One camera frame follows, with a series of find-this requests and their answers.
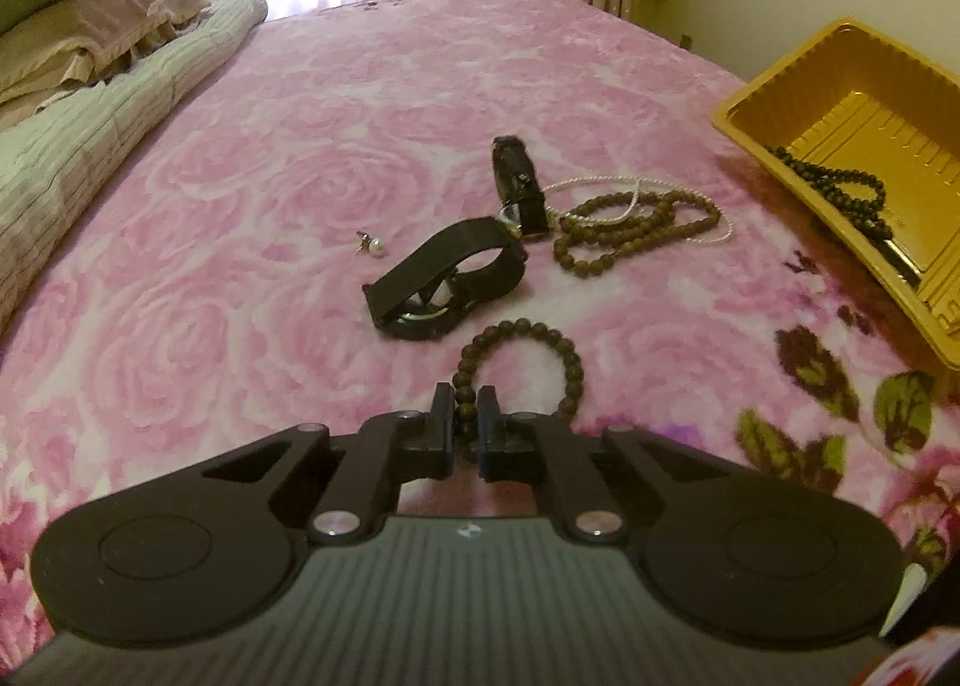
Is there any brown pillow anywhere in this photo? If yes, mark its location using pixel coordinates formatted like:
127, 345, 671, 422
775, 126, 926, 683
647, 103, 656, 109
0, 0, 212, 111

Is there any brown bead bracelet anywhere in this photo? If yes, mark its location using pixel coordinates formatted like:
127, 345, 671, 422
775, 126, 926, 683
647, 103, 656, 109
452, 320, 585, 463

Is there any yellow plastic tray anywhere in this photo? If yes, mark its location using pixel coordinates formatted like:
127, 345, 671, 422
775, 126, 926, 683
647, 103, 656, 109
711, 18, 960, 358

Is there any white pearl strand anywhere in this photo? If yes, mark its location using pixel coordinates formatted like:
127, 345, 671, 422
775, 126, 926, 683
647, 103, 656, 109
540, 177, 735, 245

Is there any dark bead necklace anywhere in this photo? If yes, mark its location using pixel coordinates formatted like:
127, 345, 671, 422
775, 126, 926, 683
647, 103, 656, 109
766, 144, 898, 241

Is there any red white printed cloth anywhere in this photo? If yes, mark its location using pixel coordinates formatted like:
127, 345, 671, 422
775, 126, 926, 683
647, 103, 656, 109
862, 628, 960, 686

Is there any green striped quilt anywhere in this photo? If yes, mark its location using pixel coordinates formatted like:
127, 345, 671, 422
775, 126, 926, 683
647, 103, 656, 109
0, 0, 269, 328

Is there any black narrow watch band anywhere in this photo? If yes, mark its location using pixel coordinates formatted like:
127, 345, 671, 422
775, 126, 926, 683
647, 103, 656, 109
491, 136, 549, 238

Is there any black cylinder case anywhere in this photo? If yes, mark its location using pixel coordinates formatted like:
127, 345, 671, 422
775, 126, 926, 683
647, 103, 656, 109
876, 236, 929, 287

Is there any brown bead necklace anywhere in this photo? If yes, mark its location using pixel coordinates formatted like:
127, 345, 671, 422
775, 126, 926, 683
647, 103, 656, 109
553, 191, 722, 280

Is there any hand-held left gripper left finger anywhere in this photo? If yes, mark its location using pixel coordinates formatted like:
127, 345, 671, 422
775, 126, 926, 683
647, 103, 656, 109
199, 382, 459, 546

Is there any black wristwatch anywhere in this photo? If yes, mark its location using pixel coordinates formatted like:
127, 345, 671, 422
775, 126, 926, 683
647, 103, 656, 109
362, 217, 527, 343

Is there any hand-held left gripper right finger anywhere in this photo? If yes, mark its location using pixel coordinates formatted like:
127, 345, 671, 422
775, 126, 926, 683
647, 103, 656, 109
476, 384, 752, 546

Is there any pink floral blanket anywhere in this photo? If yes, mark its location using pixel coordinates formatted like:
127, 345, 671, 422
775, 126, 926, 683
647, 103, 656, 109
0, 0, 960, 657

